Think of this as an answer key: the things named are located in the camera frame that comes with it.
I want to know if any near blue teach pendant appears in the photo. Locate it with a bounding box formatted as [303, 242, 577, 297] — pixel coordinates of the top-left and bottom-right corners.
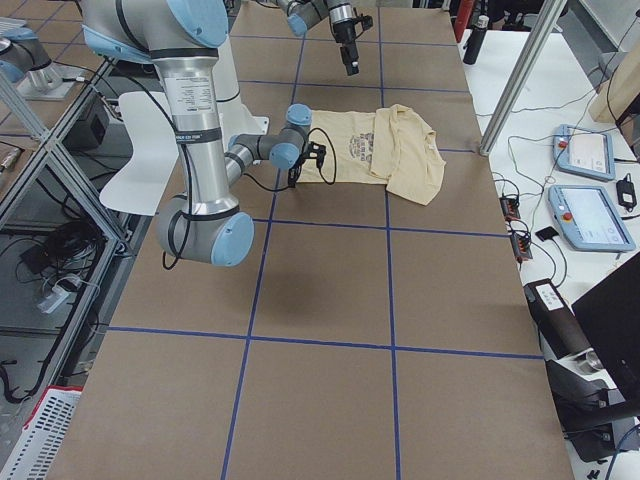
[547, 185, 636, 253]

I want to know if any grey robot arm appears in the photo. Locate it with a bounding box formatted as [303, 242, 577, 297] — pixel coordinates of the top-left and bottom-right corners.
[82, 1, 312, 267]
[258, 0, 372, 76]

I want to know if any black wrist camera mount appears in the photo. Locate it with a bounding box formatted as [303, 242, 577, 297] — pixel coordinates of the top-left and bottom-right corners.
[352, 14, 374, 36]
[302, 141, 326, 170]

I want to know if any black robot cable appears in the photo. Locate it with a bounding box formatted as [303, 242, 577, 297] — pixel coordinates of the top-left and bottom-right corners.
[239, 127, 339, 193]

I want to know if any far blue teach pendant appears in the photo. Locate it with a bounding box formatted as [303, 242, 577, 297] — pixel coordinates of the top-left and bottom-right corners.
[553, 124, 616, 182]

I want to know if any white plastic chair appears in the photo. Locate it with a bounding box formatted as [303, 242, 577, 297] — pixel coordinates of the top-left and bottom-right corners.
[99, 91, 179, 216]

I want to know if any aluminium frame post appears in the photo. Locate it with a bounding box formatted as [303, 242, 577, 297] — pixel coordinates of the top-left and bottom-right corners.
[479, 0, 567, 156]

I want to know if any black monitor stand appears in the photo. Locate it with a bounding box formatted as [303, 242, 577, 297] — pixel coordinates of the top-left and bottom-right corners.
[523, 256, 639, 462]

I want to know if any black water bottle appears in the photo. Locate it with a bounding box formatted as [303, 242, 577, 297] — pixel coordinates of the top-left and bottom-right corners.
[463, 15, 490, 65]

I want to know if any blue teach pendant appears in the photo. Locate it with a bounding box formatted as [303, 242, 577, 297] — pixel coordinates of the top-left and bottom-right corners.
[547, 185, 636, 253]
[553, 124, 616, 182]

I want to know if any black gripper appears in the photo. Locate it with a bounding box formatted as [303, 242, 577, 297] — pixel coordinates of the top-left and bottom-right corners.
[287, 157, 306, 189]
[333, 22, 359, 76]

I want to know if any white perforated basket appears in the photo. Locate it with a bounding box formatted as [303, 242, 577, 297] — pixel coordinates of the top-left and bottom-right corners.
[1, 386, 83, 480]

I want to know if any cream long-sleeve printed shirt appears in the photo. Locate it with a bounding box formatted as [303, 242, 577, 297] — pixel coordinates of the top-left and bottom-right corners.
[299, 104, 446, 206]

